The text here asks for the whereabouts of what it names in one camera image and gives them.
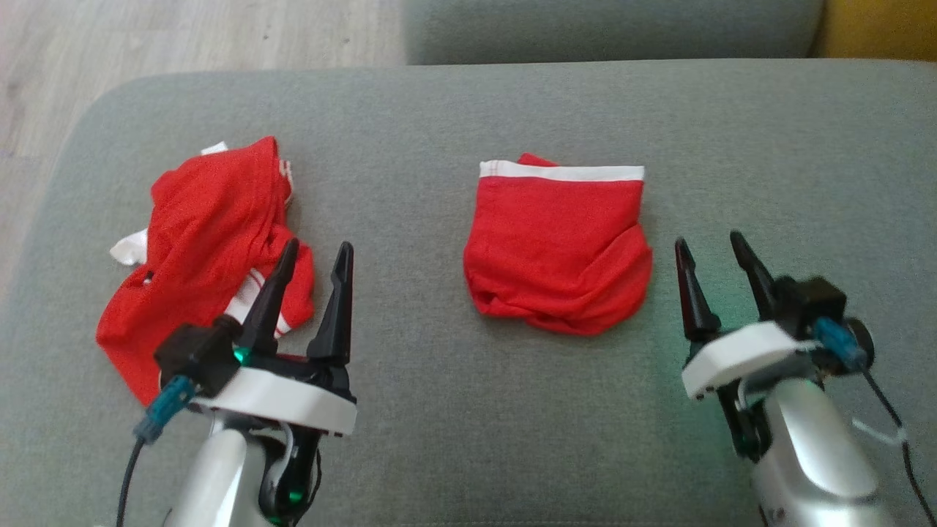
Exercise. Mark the red shorts white waistband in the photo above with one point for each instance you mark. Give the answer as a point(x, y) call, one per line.
point(556, 249)

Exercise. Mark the large grey sofa ottoman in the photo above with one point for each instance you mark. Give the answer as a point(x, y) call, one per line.
point(439, 117)

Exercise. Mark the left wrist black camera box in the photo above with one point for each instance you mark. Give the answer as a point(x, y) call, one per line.
point(194, 355)

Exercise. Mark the red Bulls jersey white sleeves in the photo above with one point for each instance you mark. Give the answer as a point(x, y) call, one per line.
point(205, 241)

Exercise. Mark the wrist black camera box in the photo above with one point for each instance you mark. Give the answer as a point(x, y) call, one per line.
point(809, 300)
point(194, 355)

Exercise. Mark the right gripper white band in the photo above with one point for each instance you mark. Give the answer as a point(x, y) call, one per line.
point(739, 355)

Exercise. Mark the large yellow sofa backrest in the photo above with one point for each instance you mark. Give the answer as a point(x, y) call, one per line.
point(878, 29)

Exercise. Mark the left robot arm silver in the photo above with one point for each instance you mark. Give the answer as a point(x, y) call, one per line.
point(219, 483)

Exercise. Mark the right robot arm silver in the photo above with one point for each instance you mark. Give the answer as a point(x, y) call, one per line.
point(812, 454)

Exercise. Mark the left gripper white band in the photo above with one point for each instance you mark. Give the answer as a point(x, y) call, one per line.
point(282, 402)

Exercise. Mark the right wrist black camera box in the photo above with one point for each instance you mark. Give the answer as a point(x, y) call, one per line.
point(809, 300)

